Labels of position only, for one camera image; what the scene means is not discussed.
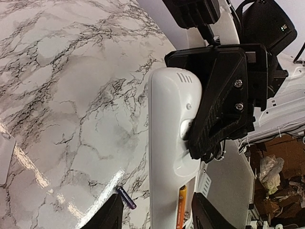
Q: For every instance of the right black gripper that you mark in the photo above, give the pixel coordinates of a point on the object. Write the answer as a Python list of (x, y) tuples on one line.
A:
[(235, 79)]

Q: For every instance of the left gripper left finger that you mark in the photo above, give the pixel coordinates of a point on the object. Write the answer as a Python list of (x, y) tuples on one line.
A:
[(109, 216)]

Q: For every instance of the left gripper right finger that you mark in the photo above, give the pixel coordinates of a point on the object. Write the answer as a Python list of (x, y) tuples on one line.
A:
[(206, 216)]

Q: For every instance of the orange AAA battery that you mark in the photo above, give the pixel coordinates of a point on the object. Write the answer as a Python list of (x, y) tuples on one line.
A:
[(181, 207)]

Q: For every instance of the white remote control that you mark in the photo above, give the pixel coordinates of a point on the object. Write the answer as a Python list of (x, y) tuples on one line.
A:
[(173, 101)]

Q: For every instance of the white battery cover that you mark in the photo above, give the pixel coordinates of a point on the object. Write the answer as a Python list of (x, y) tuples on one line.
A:
[(7, 144)]

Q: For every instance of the dark blue AAA battery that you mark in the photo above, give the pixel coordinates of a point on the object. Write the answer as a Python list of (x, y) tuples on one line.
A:
[(130, 203)]

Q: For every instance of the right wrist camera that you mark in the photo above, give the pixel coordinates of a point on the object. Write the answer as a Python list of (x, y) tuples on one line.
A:
[(193, 13)]

